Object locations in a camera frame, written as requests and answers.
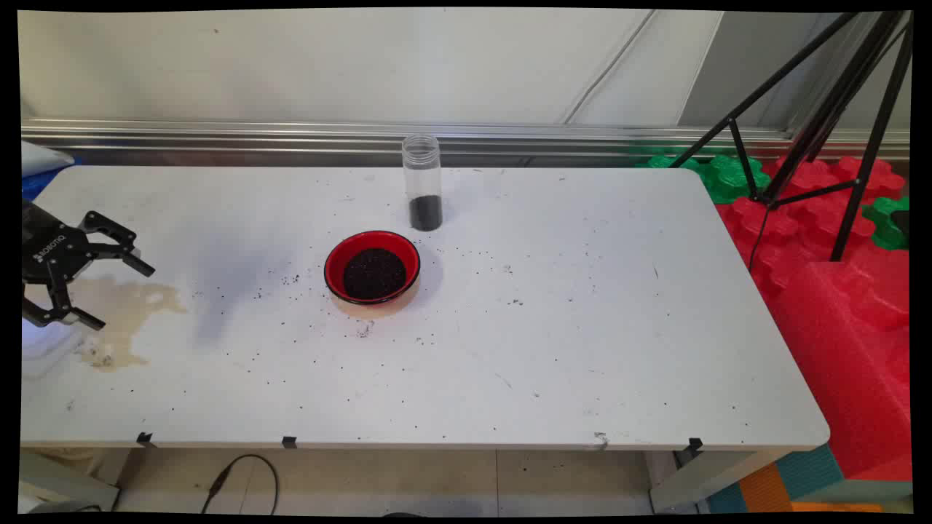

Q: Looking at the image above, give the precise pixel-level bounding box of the large black tripod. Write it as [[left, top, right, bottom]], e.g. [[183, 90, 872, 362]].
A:
[[666, 10, 914, 274]]

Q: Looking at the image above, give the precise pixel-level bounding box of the aluminium rail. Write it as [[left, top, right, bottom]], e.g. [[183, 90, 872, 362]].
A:
[[20, 119, 911, 170]]

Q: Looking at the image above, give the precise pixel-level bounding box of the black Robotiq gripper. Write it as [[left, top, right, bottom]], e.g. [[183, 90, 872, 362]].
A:
[[20, 202, 157, 333]]

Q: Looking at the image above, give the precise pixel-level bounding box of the red bowl with black rim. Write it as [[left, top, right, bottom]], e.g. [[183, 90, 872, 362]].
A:
[[323, 230, 422, 306]]

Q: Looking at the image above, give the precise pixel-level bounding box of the white table leg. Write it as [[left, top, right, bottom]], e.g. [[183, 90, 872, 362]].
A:
[[20, 450, 122, 512], [649, 447, 796, 515]]

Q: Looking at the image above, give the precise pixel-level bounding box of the thin black floor cable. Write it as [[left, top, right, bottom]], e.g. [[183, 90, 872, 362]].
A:
[[200, 454, 281, 515]]

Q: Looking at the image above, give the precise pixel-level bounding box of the black seeds pile in bowl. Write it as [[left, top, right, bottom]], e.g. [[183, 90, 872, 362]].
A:
[[342, 247, 408, 301]]

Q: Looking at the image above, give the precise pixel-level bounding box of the white wall conduit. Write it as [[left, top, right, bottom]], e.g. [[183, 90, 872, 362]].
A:
[[561, 10, 657, 125]]

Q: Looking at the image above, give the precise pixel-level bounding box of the orange foam mat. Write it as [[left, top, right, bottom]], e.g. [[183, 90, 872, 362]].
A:
[[738, 462, 796, 515]]

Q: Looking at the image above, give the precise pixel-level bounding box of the red and green cloth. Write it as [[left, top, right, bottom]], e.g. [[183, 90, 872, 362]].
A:
[[714, 154, 908, 292]]

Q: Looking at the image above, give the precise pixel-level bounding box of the green foam puzzle tile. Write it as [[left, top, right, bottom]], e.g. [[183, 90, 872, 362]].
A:
[[637, 153, 771, 205], [863, 195, 912, 251]]

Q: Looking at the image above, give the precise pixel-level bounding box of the clear plastic jar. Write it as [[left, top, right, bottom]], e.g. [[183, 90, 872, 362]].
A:
[[402, 134, 443, 233]]

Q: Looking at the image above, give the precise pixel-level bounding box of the white plastic sheet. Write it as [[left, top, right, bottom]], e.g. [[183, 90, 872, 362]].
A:
[[20, 140, 76, 180]]

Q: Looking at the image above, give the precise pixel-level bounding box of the teal foam mat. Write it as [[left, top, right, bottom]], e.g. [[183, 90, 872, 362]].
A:
[[705, 444, 845, 515]]

